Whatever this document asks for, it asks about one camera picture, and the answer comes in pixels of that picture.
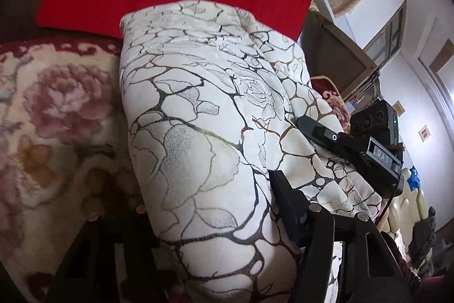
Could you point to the blue cloth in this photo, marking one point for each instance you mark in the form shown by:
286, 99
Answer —
413, 178

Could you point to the small wall picture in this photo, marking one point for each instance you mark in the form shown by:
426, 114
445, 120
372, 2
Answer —
399, 107
424, 132

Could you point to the door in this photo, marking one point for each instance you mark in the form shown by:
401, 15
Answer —
443, 75

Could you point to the white garment with black veins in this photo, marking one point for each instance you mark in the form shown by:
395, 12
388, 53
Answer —
198, 111

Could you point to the window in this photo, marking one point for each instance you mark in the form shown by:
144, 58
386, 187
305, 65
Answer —
388, 35

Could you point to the floral plush blanket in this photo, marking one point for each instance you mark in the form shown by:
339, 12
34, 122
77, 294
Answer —
53, 111

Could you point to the cream leather sofa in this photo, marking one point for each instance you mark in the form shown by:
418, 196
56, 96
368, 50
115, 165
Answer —
408, 207

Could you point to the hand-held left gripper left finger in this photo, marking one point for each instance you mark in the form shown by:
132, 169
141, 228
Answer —
106, 253

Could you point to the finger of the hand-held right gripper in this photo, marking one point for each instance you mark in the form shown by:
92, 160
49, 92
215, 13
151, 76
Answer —
321, 131

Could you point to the dark clothing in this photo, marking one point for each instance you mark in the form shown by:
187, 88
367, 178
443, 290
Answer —
422, 242

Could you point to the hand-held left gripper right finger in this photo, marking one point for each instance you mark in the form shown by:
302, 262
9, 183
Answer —
289, 216

